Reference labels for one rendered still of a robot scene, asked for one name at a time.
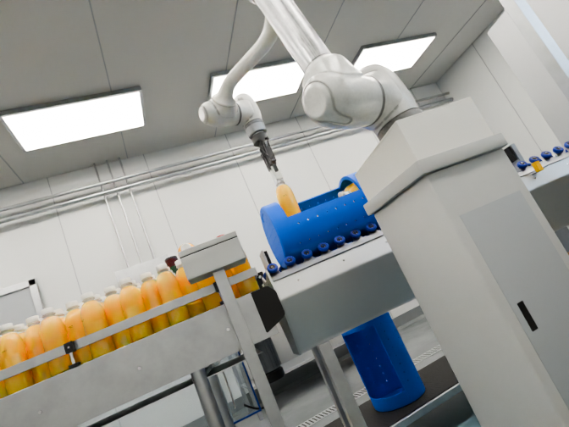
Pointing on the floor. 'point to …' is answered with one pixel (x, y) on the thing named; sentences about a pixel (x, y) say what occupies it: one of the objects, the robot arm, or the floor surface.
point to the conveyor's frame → (148, 370)
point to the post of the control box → (249, 350)
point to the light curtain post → (540, 41)
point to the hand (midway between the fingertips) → (276, 174)
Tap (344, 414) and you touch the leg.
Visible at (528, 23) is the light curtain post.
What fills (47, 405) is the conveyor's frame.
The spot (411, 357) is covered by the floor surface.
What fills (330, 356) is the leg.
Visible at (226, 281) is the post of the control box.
